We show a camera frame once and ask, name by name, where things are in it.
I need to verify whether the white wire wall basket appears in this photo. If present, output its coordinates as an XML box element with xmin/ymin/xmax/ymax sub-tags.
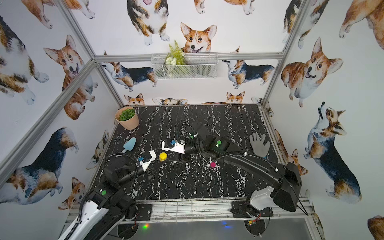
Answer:
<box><xmin>151</xmin><ymin>53</ymin><xmax>219</xmax><ymax>80</ymax></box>

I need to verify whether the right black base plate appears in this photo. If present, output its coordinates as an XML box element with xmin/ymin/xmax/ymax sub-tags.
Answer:
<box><xmin>230</xmin><ymin>201</ymin><xmax>274</xmax><ymax>219</ymax></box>

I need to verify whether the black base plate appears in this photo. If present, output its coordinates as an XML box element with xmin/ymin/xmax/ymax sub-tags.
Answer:
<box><xmin>126</xmin><ymin>204</ymin><xmax>153</xmax><ymax>222</ymax></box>
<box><xmin>230</xmin><ymin>201</ymin><xmax>274</xmax><ymax>219</ymax></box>

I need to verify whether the light blue garden trowel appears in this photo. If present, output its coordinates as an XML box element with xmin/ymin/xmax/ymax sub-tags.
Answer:
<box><xmin>122</xmin><ymin>137</ymin><xmax>137</xmax><ymax>153</ymax></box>

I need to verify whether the green fern plant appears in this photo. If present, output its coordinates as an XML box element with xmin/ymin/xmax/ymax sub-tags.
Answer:
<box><xmin>165</xmin><ymin>41</ymin><xmax>186</xmax><ymax>66</ymax></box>

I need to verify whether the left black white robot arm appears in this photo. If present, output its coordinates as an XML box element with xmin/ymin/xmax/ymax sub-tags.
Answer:
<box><xmin>60</xmin><ymin>151</ymin><xmax>168</xmax><ymax>240</ymax></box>

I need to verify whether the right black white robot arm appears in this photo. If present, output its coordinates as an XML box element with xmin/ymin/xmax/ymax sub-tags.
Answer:
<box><xmin>175</xmin><ymin>120</ymin><xmax>302</xmax><ymax>212</ymax></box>

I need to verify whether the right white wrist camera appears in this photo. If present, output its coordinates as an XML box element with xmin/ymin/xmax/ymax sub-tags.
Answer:
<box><xmin>162</xmin><ymin>139</ymin><xmax>186</xmax><ymax>154</ymax></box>

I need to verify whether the beige pot with green plant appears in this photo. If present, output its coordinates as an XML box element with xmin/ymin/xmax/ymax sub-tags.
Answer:
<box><xmin>115</xmin><ymin>106</ymin><xmax>139</xmax><ymax>130</ymax></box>

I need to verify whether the grey rubber glove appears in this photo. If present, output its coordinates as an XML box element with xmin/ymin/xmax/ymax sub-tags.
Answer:
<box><xmin>250</xmin><ymin>133</ymin><xmax>271</xmax><ymax>159</ymax></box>

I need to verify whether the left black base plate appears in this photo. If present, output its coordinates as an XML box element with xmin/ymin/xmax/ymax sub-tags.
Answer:
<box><xmin>126</xmin><ymin>204</ymin><xmax>153</xmax><ymax>222</ymax></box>

